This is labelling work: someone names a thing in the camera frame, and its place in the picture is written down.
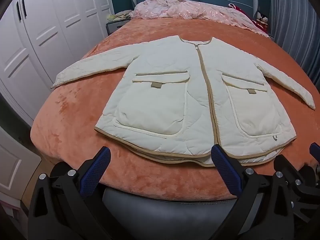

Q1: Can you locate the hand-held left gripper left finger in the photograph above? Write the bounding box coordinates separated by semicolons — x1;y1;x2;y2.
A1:
27;146;111;240

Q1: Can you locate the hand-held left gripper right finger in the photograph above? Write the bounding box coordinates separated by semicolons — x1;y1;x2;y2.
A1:
211;144;295;240

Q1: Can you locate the white panelled wardrobe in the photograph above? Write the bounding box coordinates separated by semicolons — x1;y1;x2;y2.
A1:
0;0;114;130

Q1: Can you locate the pink embroidered quilt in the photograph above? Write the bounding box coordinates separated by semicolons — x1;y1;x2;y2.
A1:
130;0;270;38

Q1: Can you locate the grey padded bed footboard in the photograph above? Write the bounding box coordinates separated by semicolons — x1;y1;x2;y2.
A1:
102;187;263;240

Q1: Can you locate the orange plush blanket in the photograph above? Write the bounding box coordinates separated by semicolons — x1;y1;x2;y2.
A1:
30;17;320;202

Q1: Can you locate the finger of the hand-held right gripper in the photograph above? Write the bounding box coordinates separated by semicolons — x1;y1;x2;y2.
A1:
274;154;320;220
309;142;320;173

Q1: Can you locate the white panelled cabinet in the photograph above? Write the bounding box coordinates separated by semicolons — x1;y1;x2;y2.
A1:
0;125;42;207

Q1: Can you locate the grey-blue pleated curtain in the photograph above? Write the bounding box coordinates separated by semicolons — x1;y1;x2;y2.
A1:
270;0;320;80

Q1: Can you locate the cream quilted jacket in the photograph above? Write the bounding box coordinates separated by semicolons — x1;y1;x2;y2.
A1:
51;35;316;168

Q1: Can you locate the dark nightstand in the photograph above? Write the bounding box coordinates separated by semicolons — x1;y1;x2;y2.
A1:
106;20;130;36

